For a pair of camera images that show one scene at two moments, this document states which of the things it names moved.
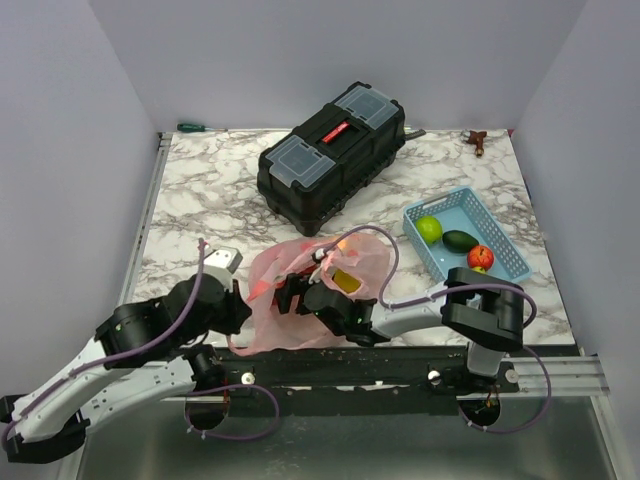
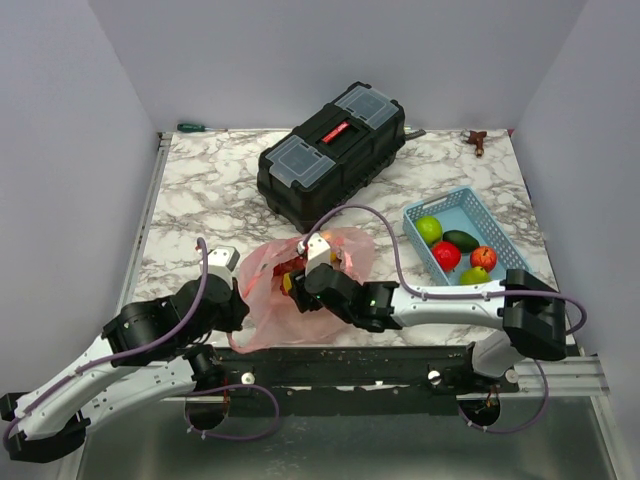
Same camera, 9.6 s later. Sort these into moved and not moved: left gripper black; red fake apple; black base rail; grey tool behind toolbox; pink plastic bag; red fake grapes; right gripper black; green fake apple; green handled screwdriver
Moved: pink plastic bag; right gripper black; red fake grapes
Not moved: red fake apple; left gripper black; black base rail; grey tool behind toolbox; green fake apple; green handled screwdriver
